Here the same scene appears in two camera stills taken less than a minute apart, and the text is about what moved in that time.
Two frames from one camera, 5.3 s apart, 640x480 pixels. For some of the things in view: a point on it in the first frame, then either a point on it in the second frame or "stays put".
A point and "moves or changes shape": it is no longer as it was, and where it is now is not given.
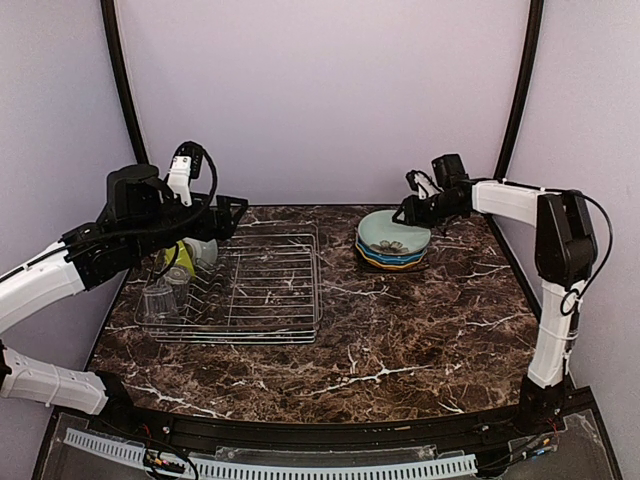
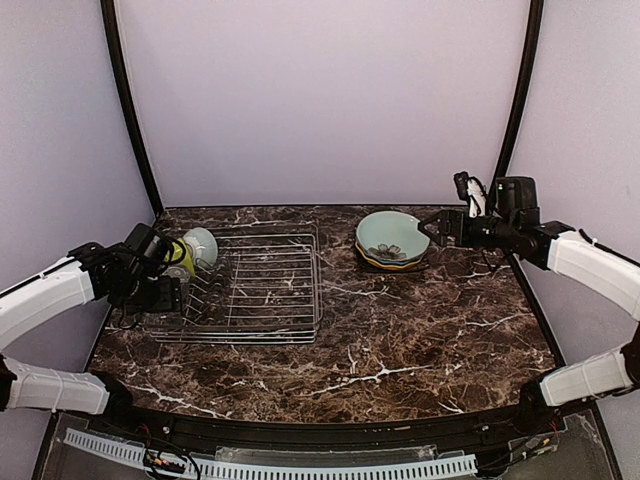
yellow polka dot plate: x=389 y=266 stays put
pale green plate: x=379 y=232 stays put
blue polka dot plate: x=392 y=258 moves or changes shape
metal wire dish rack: x=264 y=287 stays put
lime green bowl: x=182 y=257 stays put
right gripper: x=413 y=208 -> x=454 y=227
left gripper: x=215 y=218 -> x=163 y=293
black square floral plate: x=420 y=267 stays put
